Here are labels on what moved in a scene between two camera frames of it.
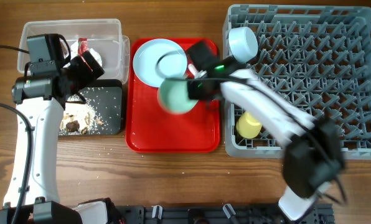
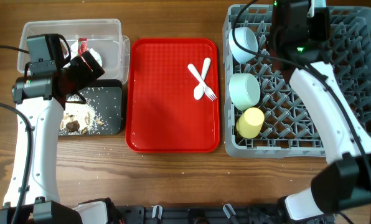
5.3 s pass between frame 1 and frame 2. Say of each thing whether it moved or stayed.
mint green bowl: moved
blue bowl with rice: stayed
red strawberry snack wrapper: stayed
